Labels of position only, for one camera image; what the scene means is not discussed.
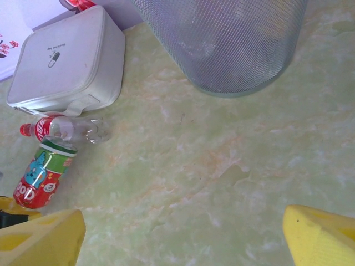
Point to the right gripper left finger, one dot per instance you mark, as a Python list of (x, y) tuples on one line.
[(41, 243)]

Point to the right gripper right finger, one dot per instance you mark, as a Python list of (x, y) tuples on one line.
[(324, 243)]

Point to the red and green label bottle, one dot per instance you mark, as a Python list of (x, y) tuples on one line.
[(41, 177)]

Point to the transparent grey plastic bin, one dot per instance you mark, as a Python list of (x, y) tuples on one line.
[(227, 41)]

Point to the red-capped cola bottle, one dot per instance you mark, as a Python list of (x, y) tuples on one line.
[(44, 128)]

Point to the white lidded box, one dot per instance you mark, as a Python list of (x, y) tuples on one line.
[(69, 55)]

